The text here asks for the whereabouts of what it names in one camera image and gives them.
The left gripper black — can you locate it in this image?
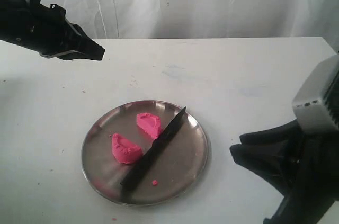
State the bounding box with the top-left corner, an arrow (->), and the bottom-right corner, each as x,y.
1,0 -> 105,61

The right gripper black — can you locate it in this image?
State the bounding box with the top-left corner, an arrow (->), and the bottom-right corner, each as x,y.
230,120 -> 338,223

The pink dough lump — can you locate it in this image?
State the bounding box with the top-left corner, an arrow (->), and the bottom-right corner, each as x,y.
112,133 -> 143,164

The black knife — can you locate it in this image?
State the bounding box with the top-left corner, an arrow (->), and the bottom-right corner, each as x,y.
120,106 -> 186,192

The round stainless steel plate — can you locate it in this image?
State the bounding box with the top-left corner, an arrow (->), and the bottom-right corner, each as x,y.
81,100 -> 209,206

